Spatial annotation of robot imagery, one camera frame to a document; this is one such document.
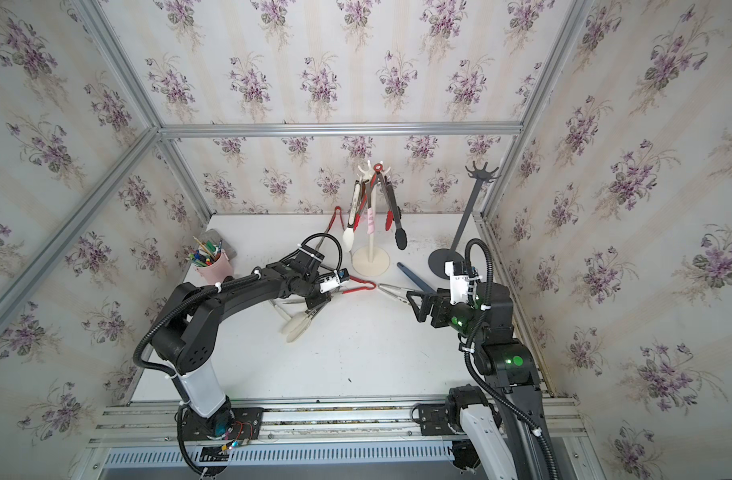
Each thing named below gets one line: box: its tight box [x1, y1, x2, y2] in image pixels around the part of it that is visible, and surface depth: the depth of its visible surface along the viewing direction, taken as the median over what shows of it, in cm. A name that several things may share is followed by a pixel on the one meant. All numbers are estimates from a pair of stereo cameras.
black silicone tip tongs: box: [378, 171, 407, 251], surface depth 85 cm
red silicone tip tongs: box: [353, 163, 394, 232], surface depth 80 cm
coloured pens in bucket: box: [187, 236, 223, 267], surface depth 97 cm
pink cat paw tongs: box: [367, 180, 375, 235], surface depth 81 cm
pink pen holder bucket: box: [194, 249, 235, 284], surface depth 95 cm
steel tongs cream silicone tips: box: [281, 312, 313, 342], surface depth 89 cm
